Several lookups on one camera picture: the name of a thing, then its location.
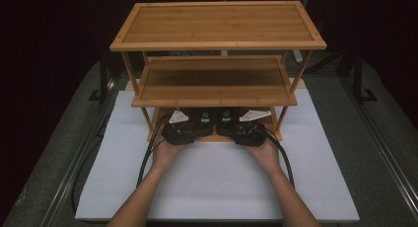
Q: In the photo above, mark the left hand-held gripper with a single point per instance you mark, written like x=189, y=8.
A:
x=179, y=133

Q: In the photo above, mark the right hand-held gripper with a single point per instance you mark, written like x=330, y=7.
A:
x=248, y=135

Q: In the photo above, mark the three-tier wooden shelf rack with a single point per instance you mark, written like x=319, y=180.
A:
x=217, y=23

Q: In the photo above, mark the person's left hand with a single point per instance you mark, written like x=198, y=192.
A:
x=166, y=154

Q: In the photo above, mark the person's right hand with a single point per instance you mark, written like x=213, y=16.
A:
x=264, y=156

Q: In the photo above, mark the white table cover sheet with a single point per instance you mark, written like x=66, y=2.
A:
x=213, y=181

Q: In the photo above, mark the black stand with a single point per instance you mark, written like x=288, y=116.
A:
x=102, y=75
x=360, y=79

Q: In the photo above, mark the metal rail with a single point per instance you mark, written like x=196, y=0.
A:
x=384, y=154
x=75, y=161

